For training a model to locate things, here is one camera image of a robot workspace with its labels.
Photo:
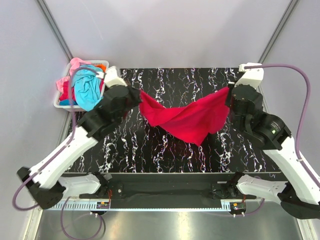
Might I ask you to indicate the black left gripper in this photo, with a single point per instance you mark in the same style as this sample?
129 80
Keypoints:
135 93

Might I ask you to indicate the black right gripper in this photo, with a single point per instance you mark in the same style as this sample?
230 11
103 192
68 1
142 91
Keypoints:
227 103

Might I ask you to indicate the red t-shirt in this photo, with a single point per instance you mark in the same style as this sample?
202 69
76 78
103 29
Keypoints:
191 123

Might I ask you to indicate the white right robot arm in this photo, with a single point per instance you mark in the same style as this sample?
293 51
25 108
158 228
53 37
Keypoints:
299 195

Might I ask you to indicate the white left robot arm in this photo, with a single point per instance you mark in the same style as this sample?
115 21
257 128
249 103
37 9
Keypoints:
45 181

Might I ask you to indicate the light blue t-shirt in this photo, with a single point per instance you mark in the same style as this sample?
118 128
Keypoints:
87 87

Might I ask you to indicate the orange t-shirt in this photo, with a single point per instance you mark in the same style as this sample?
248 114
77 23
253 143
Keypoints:
101 66

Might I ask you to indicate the magenta t-shirt in basket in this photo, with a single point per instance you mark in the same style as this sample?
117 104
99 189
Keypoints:
65 94

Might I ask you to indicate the white plastic laundry basket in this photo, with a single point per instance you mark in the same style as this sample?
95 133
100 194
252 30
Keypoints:
65 104

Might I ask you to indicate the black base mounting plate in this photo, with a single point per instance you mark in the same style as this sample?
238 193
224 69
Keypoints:
168 191

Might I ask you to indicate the right electronics board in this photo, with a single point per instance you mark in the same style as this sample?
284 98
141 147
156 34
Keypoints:
239 205

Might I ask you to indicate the electronics board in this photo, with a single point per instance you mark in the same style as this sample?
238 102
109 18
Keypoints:
103 205
239 205

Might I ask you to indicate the left electronics board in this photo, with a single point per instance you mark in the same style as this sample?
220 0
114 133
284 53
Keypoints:
103 205

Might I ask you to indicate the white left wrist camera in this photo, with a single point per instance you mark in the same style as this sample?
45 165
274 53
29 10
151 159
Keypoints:
111 77

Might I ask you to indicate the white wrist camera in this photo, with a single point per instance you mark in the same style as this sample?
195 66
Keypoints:
111 77
253 74

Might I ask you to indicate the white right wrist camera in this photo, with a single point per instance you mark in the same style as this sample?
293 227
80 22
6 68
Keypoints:
253 74

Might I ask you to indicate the white slotted cable duct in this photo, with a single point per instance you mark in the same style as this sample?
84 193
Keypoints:
92 206

